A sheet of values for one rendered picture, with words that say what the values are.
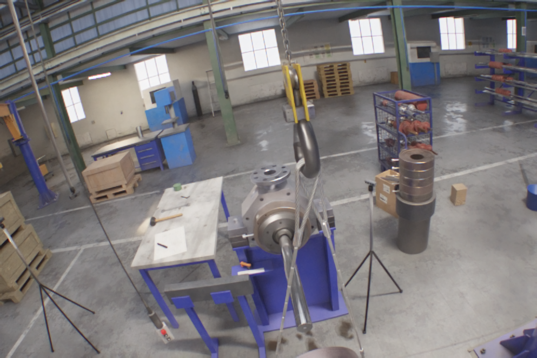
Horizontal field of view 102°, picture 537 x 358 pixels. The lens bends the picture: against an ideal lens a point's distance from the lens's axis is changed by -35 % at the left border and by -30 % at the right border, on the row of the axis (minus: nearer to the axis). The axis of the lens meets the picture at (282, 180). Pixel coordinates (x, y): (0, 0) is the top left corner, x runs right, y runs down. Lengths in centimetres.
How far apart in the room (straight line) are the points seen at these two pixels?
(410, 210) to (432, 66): 1146
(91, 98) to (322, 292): 1422
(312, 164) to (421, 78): 1330
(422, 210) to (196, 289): 214
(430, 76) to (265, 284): 1253
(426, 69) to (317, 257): 1215
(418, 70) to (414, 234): 1102
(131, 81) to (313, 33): 844
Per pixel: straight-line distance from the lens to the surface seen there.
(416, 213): 303
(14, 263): 528
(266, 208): 193
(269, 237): 194
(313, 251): 242
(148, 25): 814
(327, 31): 1371
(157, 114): 1256
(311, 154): 52
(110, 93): 1497
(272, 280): 256
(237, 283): 203
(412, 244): 330
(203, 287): 208
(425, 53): 1392
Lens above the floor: 219
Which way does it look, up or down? 25 degrees down
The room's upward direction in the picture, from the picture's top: 11 degrees counter-clockwise
